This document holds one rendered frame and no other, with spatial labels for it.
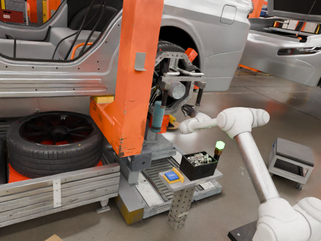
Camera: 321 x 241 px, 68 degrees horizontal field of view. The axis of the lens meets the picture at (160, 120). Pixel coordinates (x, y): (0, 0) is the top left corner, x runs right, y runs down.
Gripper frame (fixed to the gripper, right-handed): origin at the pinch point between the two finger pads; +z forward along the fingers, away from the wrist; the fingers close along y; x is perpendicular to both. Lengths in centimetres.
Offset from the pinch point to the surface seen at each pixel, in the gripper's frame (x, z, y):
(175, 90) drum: 33.9, -19.3, -2.0
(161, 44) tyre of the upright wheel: 58, 4, 16
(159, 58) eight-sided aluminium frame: 56, -5, 6
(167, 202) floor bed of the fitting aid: -11, -56, -68
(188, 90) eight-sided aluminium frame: 9.9, -3.1, 12.6
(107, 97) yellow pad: 56, 5, -44
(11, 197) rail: 77, -39, -121
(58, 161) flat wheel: 65, -27, -95
